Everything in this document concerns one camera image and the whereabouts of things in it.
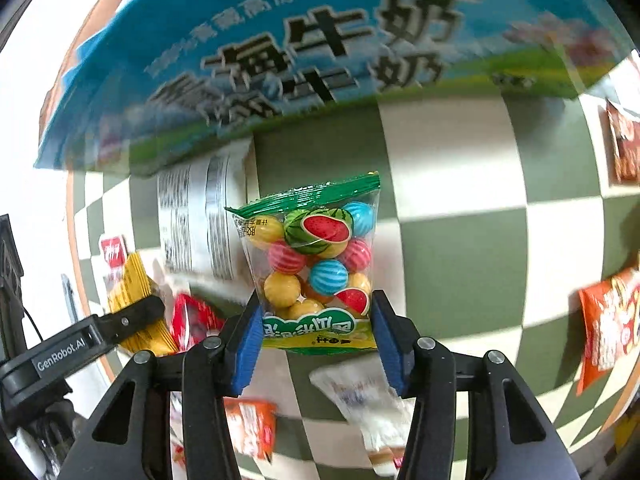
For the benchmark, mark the small orange snack packet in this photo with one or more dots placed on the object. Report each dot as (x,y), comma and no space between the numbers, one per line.
(250,425)

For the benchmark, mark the colourful gumball candy bag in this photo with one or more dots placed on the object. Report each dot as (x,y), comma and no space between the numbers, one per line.
(310,260)

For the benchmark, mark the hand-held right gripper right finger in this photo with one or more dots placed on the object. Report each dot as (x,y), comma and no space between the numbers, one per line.
(392,345)

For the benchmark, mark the yellow snack packet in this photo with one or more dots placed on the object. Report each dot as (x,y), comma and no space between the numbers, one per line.
(135,285)

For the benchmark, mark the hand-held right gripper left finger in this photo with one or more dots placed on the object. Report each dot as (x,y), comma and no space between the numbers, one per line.
(247,345)

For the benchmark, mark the white packet with label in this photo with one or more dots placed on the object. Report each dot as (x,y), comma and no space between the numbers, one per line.
(200,210)

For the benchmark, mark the white clear plastic packet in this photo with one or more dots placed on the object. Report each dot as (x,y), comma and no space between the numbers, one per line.
(360,400)

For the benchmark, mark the black monitor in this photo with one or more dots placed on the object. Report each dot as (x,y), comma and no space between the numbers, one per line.
(9,280)

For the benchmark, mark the red and white packet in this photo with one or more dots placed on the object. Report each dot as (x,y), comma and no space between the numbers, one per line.
(114,255)

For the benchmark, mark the large orange snack packet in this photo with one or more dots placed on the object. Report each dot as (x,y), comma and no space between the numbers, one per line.
(610,325)

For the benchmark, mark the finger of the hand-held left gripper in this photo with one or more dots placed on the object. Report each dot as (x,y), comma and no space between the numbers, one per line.
(135,317)

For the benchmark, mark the blue printed cardboard box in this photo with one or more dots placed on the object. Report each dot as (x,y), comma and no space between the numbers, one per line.
(325,35)

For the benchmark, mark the dark red snack packet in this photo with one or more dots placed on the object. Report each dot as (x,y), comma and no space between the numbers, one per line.
(627,145)

